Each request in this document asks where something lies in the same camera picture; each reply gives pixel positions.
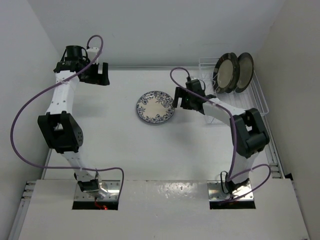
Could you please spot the blue floral plate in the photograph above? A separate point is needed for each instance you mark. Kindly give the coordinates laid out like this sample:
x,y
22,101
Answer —
x,y
155,107

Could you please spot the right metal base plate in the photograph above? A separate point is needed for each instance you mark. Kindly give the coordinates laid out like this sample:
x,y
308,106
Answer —
x,y
216,194

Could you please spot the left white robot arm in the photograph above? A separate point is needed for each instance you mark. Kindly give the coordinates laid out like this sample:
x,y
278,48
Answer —
x,y
59,128

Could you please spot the white front board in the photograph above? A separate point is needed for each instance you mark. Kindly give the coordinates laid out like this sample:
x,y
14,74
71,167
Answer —
x,y
159,210

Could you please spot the white wire dish rack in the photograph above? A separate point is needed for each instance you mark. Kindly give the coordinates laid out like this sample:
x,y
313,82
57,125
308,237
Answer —
x,y
252,97

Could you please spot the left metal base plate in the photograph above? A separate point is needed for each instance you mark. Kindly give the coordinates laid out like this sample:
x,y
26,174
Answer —
x,y
108,192

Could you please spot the metal base plate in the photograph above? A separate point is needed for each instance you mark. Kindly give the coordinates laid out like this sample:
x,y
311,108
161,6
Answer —
x,y
108,192
216,194

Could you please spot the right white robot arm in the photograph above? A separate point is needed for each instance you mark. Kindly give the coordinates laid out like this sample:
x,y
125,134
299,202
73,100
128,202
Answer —
x,y
248,132

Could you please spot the grey rim plate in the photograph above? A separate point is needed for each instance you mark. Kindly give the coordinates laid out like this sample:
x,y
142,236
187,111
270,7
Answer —
x,y
246,68

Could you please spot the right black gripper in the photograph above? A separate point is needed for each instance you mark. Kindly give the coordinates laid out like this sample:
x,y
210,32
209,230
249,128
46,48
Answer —
x,y
181,93

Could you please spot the brown striped rim plate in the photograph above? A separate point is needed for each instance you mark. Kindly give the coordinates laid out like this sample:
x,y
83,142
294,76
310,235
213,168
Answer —
x,y
226,73

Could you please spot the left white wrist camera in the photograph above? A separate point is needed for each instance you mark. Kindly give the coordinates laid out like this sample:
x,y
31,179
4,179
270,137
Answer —
x,y
92,52

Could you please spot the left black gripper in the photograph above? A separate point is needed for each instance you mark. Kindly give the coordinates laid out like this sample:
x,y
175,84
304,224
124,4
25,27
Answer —
x,y
98,78

